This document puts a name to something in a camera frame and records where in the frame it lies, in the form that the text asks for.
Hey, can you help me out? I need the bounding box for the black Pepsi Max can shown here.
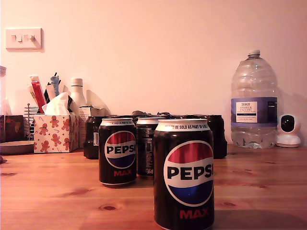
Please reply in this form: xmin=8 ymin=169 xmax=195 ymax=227
xmin=98 ymin=117 xmax=137 ymax=186
xmin=153 ymin=118 xmax=215 ymax=230
xmin=135 ymin=116 xmax=159 ymax=177

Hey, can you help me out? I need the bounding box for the shrink-wrapped Pepsi can multipack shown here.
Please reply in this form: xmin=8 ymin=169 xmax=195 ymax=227
xmin=83 ymin=114 xmax=228 ymax=160

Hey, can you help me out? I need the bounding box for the small brown carton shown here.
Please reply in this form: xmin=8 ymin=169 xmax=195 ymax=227
xmin=90 ymin=107 xmax=106 ymax=118

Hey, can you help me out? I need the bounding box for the small white printed carton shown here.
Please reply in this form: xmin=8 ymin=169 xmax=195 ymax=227
xmin=78 ymin=106 xmax=93 ymax=149

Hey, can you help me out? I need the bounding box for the white bottle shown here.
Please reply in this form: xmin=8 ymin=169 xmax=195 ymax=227
xmin=69 ymin=78 xmax=87 ymax=113

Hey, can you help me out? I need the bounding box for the white paper tissue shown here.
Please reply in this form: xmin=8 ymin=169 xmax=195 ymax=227
xmin=42 ymin=92 xmax=72 ymax=115

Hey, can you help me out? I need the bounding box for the gingerbread print tissue box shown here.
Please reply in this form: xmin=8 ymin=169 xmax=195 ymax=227
xmin=33 ymin=114 xmax=80 ymax=153

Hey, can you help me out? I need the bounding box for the large clear water bottle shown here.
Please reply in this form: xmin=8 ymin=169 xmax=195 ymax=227
xmin=230 ymin=49 xmax=279 ymax=150

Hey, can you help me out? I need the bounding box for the white black-striped packet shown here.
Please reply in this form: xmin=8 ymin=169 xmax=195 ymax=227
xmin=44 ymin=83 xmax=59 ymax=104

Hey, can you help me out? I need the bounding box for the dark reddish wooden box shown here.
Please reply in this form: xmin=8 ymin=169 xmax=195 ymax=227
xmin=0 ymin=115 xmax=24 ymax=142

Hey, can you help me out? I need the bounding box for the grey shallow dish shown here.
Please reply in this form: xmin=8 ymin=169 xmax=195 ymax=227
xmin=0 ymin=140 xmax=35 ymax=155

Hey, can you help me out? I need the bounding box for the metal wire rack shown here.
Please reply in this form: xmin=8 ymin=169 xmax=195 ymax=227
xmin=24 ymin=103 xmax=40 ymax=141

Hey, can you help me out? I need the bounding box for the small white round camera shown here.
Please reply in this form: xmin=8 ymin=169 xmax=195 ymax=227
xmin=275 ymin=114 xmax=302 ymax=149

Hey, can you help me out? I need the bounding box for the white wall switch plate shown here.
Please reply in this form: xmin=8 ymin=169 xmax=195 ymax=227
xmin=5 ymin=27 xmax=44 ymax=52

